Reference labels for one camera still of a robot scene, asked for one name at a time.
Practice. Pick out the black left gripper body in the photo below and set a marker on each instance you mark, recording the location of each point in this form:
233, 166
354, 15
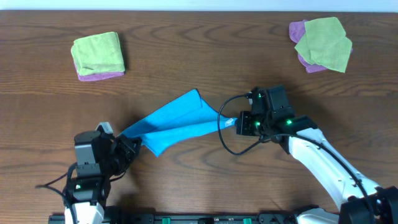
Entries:
120, 155

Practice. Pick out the folded purple cloth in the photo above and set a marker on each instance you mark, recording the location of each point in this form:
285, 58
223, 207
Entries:
97, 76

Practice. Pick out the crumpled green cloth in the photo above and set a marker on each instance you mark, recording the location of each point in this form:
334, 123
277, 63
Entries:
325, 43

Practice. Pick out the crumpled purple cloth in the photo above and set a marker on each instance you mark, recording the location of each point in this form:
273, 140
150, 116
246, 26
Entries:
298, 37

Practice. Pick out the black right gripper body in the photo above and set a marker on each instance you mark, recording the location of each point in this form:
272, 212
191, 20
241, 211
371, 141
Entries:
252, 126

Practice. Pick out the folded green cloth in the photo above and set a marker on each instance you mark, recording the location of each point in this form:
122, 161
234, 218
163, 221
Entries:
99, 53

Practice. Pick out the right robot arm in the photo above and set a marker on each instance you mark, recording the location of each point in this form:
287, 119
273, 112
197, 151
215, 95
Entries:
358, 198

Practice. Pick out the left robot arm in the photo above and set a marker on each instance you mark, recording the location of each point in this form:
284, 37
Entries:
86, 194

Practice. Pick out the blue microfiber cloth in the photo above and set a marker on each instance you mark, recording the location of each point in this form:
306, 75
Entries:
188, 116

